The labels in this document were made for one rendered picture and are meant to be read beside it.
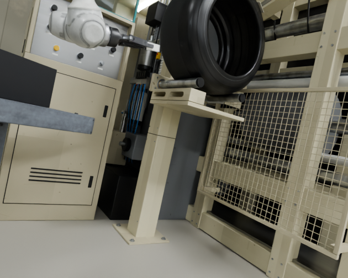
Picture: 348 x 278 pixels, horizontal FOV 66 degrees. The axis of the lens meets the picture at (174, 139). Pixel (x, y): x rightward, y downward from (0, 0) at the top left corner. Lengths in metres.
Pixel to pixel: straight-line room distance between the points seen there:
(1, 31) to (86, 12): 3.28
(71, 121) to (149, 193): 1.05
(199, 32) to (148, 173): 0.81
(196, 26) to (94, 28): 0.49
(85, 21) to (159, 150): 0.89
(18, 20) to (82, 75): 2.70
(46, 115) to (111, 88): 1.15
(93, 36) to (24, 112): 0.42
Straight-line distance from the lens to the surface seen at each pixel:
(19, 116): 0.56
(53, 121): 0.59
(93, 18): 0.91
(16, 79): 0.68
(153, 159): 1.55
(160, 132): 1.54
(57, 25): 1.08
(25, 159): 1.64
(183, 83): 1.30
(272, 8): 1.83
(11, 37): 4.23
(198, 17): 1.25
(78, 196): 1.75
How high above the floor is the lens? 0.66
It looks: 1 degrees down
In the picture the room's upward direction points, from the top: 12 degrees clockwise
